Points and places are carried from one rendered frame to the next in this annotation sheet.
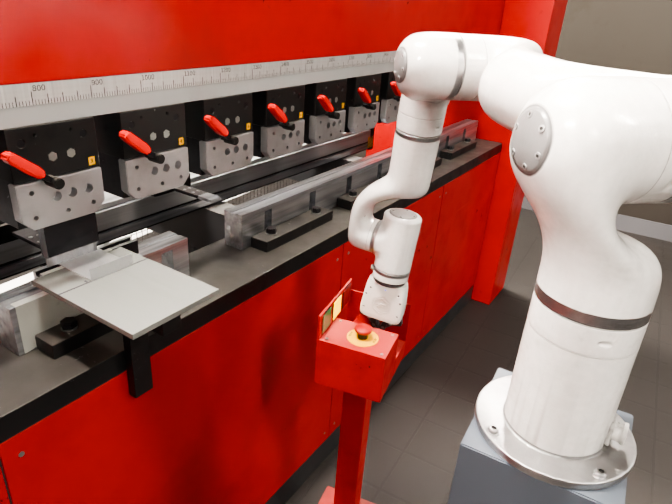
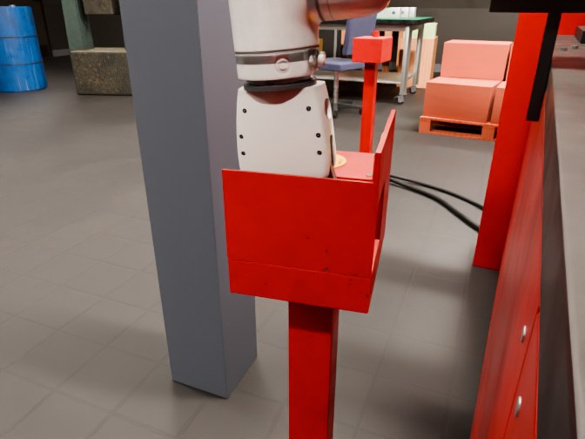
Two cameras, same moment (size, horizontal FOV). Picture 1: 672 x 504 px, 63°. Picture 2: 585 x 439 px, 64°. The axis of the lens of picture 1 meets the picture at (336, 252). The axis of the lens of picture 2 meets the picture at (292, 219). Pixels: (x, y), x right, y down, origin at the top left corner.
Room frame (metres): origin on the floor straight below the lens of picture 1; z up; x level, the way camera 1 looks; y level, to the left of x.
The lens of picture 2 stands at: (1.61, -0.16, 0.96)
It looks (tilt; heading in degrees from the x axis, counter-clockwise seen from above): 25 degrees down; 175
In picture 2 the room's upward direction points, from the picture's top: straight up
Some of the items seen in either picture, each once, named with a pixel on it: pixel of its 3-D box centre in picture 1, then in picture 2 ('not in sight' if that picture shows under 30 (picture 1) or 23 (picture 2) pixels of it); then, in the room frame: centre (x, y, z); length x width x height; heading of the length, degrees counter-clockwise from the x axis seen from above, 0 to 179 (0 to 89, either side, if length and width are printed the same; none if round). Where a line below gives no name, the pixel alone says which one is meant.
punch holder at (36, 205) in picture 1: (45, 168); not in sight; (0.87, 0.49, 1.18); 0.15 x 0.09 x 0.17; 149
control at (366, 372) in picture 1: (364, 337); (317, 196); (1.08, -0.08, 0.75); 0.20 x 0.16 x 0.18; 160
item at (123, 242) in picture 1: (89, 261); not in sight; (0.92, 0.47, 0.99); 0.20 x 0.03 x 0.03; 149
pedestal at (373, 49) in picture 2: not in sight; (368, 110); (-1.02, 0.51, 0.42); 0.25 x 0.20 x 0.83; 59
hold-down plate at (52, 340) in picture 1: (118, 312); not in sight; (0.90, 0.41, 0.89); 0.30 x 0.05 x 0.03; 149
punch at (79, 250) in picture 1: (69, 234); not in sight; (0.89, 0.48, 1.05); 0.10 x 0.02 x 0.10; 149
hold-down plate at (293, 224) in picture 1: (294, 227); not in sight; (1.38, 0.12, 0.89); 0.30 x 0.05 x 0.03; 149
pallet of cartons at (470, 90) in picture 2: not in sight; (500, 89); (-2.08, 1.85, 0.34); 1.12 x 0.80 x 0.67; 61
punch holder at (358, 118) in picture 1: (356, 101); not in sight; (1.72, -0.03, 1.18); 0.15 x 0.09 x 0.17; 149
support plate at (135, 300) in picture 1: (126, 287); not in sight; (0.82, 0.36, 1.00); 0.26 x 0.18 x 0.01; 59
